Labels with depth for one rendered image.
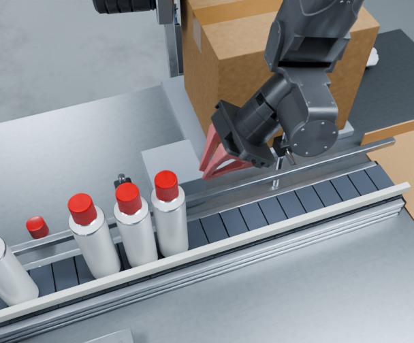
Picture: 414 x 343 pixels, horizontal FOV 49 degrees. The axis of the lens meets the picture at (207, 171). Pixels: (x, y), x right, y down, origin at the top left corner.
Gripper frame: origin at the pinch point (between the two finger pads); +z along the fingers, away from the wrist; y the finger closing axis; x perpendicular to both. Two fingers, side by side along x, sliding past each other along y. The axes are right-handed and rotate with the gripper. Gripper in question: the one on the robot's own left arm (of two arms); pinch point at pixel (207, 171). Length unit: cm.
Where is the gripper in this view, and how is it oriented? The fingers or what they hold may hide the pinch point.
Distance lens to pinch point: 67.2
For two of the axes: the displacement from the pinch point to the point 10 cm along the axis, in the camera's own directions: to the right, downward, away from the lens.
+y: 3.2, 7.6, -5.6
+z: -6.2, 6.2, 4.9
